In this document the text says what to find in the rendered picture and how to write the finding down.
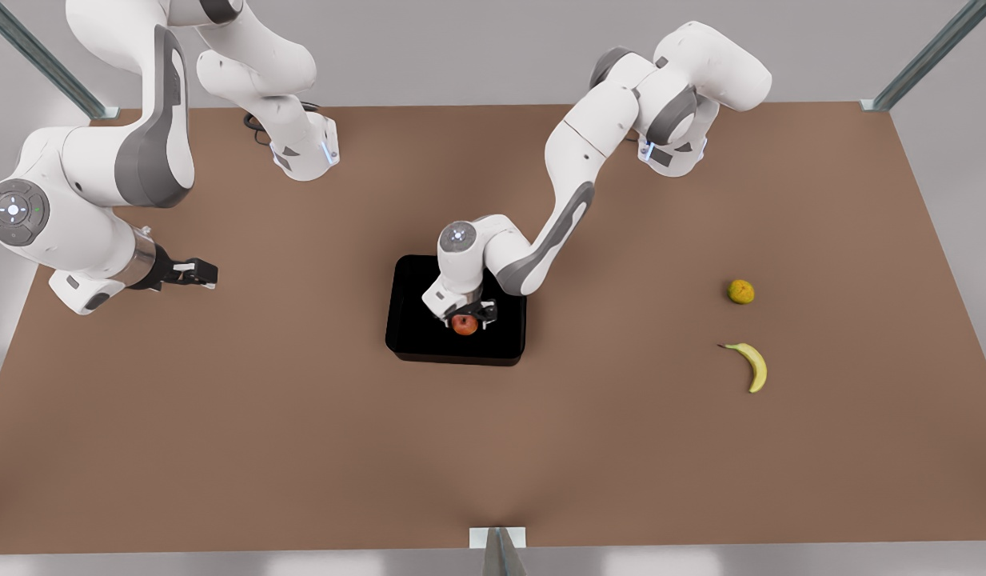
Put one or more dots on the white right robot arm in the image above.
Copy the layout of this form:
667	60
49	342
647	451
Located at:
85	160

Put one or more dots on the black rectangular tray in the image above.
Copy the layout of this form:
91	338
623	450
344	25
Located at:
429	336

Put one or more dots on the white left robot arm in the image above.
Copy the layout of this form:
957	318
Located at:
572	160

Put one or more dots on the silver frame post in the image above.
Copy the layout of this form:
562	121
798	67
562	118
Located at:
928	56
499	552
45	60

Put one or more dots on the yellow banana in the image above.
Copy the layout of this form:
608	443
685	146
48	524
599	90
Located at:
755	366

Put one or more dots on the red apple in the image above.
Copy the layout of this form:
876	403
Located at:
465	325

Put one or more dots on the yellow-green round citrus fruit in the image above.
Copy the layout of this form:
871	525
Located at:
741	292

